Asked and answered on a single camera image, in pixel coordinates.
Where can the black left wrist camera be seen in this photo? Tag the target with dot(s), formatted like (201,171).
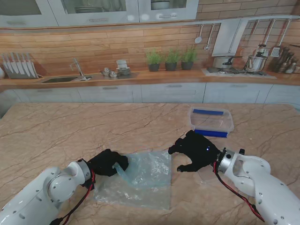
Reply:
(89,186)

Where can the printed kitchen backdrop banner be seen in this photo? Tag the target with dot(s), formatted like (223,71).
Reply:
(117,47)

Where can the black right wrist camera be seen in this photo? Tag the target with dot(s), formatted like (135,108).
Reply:
(242,152)

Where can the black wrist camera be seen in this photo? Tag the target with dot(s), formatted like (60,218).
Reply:
(242,152)
(89,186)

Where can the clear plastic crate lid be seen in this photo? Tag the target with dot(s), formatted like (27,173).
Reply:
(207,175)

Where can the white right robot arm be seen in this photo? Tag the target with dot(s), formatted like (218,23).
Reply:
(262,187)

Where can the clear bubble film sheet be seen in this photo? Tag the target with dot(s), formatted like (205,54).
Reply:
(150,178)

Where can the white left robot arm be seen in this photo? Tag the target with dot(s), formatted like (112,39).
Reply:
(35,199)

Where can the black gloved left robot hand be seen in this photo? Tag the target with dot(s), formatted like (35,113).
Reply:
(105,162)

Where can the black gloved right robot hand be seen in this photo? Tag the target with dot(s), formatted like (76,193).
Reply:
(201,152)

